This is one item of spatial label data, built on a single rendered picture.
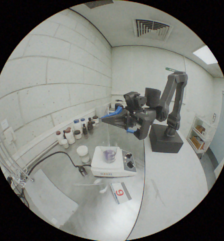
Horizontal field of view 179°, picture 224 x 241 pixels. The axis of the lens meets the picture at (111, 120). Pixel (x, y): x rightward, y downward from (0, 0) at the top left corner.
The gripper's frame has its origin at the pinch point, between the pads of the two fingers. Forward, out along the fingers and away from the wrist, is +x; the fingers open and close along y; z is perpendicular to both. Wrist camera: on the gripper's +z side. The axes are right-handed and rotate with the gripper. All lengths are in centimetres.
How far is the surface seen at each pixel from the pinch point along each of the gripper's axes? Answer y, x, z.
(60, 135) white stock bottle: -24.0, 31.0, -18.7
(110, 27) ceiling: -80, -23, 129
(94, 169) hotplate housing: 3.9, 8.8, -19.6
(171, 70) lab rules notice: -67, -160, 73
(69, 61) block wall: -53, 25, 42
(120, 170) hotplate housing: 7.1, -1.1, -19.6
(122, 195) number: 16.0, 0.9, -24.4
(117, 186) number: 11.9, 1.3, -24.1
